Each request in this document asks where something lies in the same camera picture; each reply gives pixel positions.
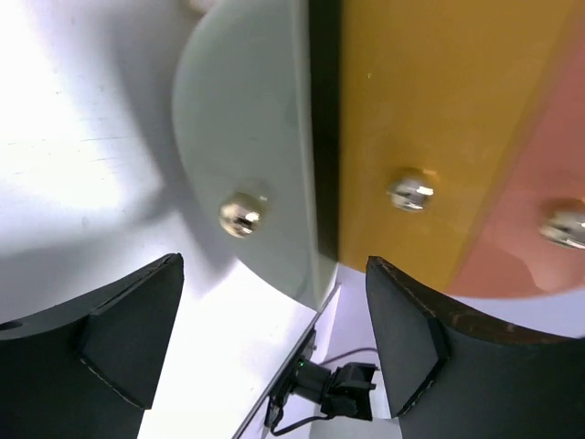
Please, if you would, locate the black left gripper own left finger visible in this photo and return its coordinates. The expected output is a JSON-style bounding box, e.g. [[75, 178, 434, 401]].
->
[[1, 253, 184, 439]]

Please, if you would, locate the black left gripper own right finger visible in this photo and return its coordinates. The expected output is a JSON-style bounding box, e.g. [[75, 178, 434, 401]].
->
[[367, 257, 584, 438]]

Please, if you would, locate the yellow organizer drawer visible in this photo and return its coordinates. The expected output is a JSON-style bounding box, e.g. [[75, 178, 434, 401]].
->
[[339, 1, 584, 294]]

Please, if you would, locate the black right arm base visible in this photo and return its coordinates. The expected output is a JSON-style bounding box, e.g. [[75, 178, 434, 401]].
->
[[264, 328, 379, 437]]

